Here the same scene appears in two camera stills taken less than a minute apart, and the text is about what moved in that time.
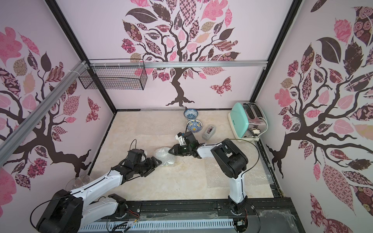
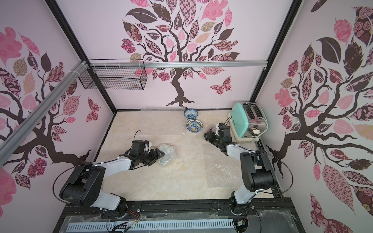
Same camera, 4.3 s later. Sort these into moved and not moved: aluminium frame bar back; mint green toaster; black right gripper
Moved: black right gripper
Not moved: aluminium frame bar back; mint green toaster
